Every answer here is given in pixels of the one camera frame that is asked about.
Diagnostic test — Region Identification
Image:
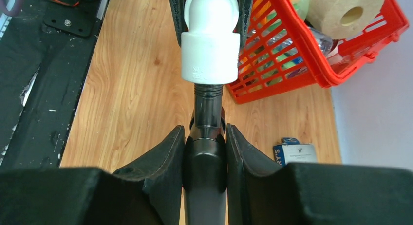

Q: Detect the dark grey metal faucet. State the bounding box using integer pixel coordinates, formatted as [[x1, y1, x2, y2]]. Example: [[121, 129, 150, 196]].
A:
[[182, 84, 227, 225]]

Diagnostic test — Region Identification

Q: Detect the white pvc elbow fitting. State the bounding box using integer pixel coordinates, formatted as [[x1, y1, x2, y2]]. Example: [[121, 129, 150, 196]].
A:
[[181, 0, 241, 85]]

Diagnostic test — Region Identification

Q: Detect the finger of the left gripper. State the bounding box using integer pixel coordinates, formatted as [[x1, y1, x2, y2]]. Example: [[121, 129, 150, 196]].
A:
[[169, 0, 187, 47], [235, 0, 254, 48]]

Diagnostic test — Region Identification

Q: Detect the pale green soap bottle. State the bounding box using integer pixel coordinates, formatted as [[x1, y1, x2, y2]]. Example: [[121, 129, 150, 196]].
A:
[[290, 0, 310, 21]]

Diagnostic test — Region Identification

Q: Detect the red plastic basket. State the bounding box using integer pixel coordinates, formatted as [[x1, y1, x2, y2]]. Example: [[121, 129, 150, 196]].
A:
[[227, 0, 409, 104]]

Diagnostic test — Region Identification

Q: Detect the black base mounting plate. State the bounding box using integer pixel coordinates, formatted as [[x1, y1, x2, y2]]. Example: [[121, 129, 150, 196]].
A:
[[0, 0, 110, 172]]

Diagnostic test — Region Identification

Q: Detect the grey blue razor box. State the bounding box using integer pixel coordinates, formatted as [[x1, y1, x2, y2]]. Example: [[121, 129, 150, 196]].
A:
[[273, 137, 318, 166]]

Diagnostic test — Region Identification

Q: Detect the brown toilet paper roll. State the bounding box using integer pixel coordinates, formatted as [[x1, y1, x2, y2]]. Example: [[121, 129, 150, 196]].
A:
[[306, 0, 385, 39]]

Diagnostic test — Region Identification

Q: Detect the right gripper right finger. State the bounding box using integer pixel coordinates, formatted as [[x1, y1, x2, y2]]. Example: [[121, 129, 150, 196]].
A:
[[226, 124, 413, 225]]

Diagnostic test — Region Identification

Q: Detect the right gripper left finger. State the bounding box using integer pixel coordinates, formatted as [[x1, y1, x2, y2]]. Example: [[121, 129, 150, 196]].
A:
[[0, 126, 185, 225]]

